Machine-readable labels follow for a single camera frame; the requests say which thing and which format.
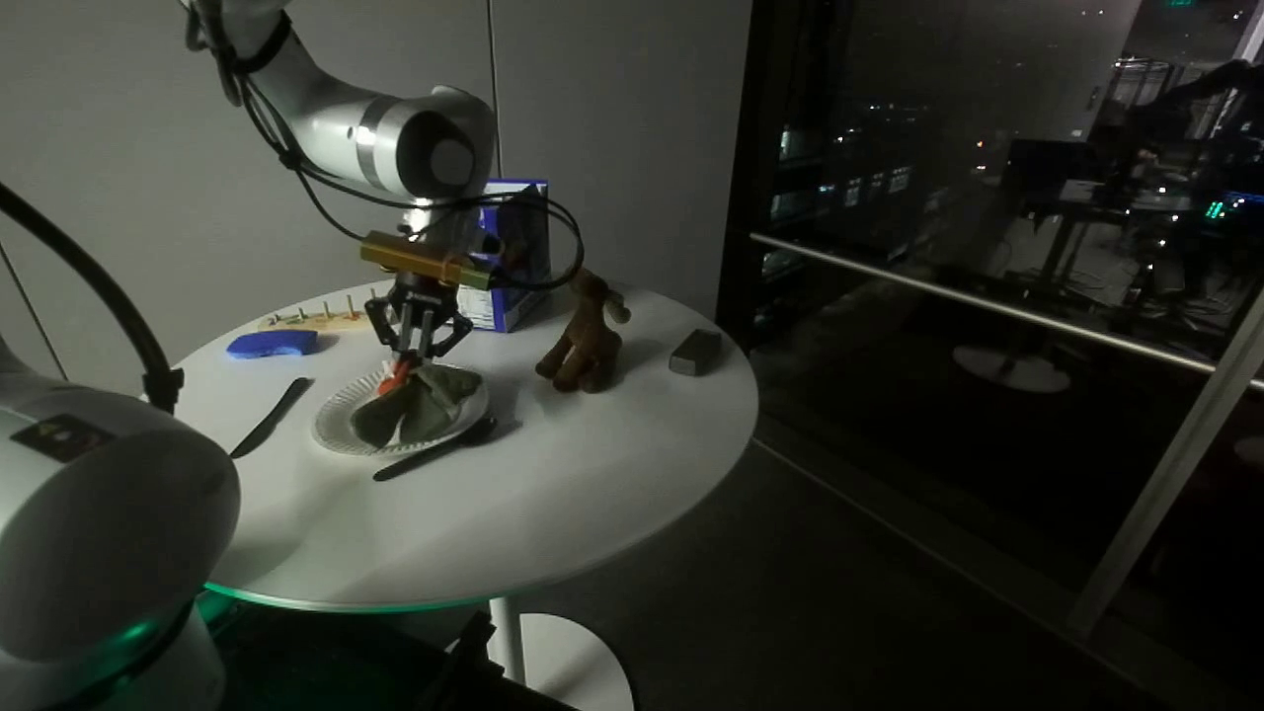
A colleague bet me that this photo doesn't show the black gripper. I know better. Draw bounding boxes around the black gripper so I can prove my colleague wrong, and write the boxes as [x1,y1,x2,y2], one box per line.
[363,271,479,387]

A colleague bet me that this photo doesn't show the brown plush toy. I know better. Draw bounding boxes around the brown plush toy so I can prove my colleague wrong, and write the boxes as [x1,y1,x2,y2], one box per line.
[533,270,637,395]

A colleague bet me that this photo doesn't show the blue cardboard box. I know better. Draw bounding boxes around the blue cardboard box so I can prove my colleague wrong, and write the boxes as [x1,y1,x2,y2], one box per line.
[449,172,556,334]

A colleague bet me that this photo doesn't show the wooden peg board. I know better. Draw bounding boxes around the wooden peg board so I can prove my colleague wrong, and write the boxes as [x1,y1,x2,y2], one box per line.
[262,291,388,330]

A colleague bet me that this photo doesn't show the black plastic knife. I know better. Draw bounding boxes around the black plastic knife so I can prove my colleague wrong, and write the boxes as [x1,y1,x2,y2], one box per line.
[225,374,321,461]

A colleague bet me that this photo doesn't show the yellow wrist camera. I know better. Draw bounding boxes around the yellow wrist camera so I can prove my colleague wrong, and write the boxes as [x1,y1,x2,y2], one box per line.
[357,229,515,295]

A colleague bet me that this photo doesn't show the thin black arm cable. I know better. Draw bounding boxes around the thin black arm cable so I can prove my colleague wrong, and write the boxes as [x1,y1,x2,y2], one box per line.
[180,4,587,295]

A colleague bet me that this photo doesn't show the thick black hose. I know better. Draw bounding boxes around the thick black hose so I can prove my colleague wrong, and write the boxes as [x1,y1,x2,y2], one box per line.
[0,180,188,414]

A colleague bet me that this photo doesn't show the white table pedestal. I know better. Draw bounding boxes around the white table pedestal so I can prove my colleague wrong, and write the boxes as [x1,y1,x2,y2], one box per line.
[483,595,641,711]

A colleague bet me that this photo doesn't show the window horizontal rail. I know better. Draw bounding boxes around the window horizontal rail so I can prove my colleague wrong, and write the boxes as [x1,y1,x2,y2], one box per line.
[748,229,1264,395]

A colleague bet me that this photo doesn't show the window frame post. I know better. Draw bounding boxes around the window frame post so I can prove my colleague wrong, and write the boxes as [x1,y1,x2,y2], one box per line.
[1063,289,1264,638]

